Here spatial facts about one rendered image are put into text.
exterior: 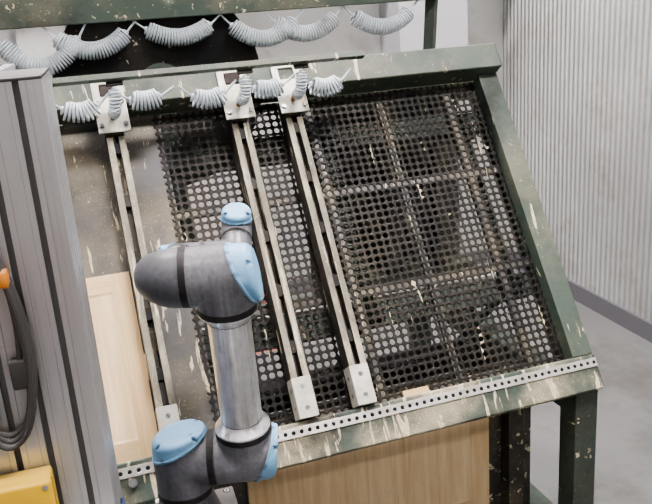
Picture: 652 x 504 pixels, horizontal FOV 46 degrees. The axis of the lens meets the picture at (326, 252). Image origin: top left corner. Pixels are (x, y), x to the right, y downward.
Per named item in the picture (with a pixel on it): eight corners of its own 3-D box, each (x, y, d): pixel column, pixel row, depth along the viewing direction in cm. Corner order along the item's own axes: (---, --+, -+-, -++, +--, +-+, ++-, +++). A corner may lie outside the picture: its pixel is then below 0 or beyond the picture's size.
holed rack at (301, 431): (98, 485, 216) (97, 485, 215) (96, 474, 216) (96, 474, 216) (597, 365, 264) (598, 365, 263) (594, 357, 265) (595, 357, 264)
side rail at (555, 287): (556, 363, 273) (573, 357, 263) (466, 89, 302) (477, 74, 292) (576, 359, 275) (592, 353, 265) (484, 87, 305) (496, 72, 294)
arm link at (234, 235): (207, 285, 184) (208, 253, 192) (254, 281, 185) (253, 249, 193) (202, 261, 179) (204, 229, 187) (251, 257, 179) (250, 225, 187)
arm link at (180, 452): (161, 471, 172) (152, 417, 168) (221, 466, 172) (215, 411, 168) (152, 504, 160) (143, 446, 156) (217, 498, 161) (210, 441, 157)
